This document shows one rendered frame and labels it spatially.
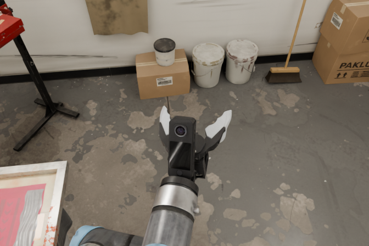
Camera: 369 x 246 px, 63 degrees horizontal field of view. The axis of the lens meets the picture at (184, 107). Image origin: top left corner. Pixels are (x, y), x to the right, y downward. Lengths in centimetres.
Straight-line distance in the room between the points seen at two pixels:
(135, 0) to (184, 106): 106
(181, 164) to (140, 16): 239
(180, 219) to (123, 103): 255
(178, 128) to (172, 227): 16
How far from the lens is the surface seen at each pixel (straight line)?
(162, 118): 65
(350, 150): 298
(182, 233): 51
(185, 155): 54
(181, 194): 53
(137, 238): 62
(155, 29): 299
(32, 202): 147
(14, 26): 227
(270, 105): 305
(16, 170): 155
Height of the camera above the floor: 217
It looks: 48 degrees down
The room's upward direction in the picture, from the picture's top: straight up
